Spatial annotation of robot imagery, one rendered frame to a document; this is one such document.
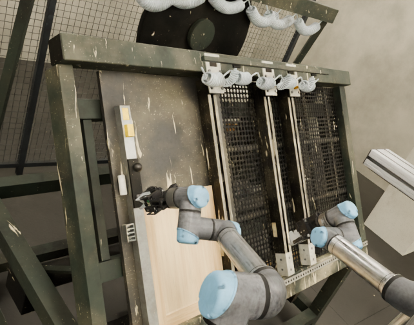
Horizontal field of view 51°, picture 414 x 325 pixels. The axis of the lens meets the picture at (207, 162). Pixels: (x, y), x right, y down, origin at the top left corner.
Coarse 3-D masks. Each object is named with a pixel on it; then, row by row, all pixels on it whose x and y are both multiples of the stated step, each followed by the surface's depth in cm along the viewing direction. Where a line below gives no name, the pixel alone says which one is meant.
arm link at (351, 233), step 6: (342, 222) 171; (348, 222) 170; (354, 222) 172; (342, 228) 167; (348, 228) 169; (354, 228) 170; (348, 234) 166; (354, 234) 168; (348, 240) 166; (354, 240) 167; (360, 240) 168; (360, 246) 167
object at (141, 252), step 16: (128, 112) 180; (128, 144) 178; (128, 176) 177; (128, 192) 178; (128, 208) 179; (144, 224) 180; (144, 240) 179; (144, 256) 178; (144, 272) 177; (144, 288) 176; (144, 304) 177; (144, 320) 178
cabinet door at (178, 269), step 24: (144, 216) 183; (168, 216) 192; (168, 240) 191; (168, 264) 189; (192, 264) 199; (216, 264) 209; (168, 288) 188; (192, 288) 197; (168, 312) 186; (192, 312) 195
